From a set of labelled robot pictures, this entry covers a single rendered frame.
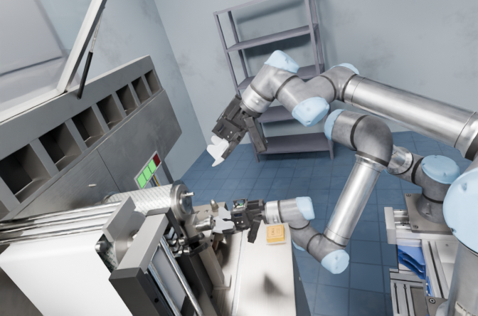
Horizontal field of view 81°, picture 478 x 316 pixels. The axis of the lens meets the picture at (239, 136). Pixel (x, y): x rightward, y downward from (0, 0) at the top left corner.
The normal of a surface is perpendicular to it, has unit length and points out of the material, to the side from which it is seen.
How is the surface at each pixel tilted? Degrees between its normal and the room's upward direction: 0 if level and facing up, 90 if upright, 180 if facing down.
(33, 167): 90
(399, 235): 90
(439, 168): 7
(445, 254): 0
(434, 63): 90
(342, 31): 90
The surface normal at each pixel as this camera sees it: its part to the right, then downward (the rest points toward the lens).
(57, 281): -0.11, 0.44
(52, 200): 0.96, -0.19
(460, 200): -0.79, 0.33
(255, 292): -0.27, -0.87
